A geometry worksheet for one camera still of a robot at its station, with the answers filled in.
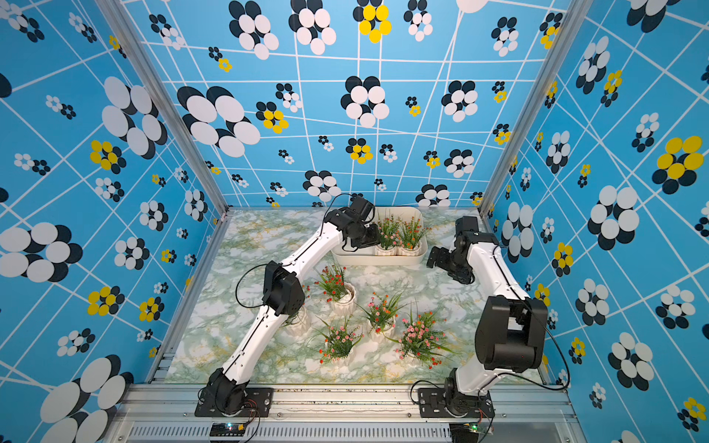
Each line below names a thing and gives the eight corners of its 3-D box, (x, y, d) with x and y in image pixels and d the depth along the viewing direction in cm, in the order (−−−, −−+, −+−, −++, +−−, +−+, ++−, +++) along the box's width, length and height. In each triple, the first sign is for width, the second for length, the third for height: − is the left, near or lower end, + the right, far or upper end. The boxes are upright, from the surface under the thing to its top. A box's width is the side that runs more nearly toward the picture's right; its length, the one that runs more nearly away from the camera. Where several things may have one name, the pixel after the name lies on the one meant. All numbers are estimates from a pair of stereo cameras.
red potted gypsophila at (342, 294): (336, 322, 90) (333, 305, 79) (319, 291, 97) (314, 271, 87) (360, 308, 92) (359, 290, 82) (342, 279, 100) (339, 259, 90)
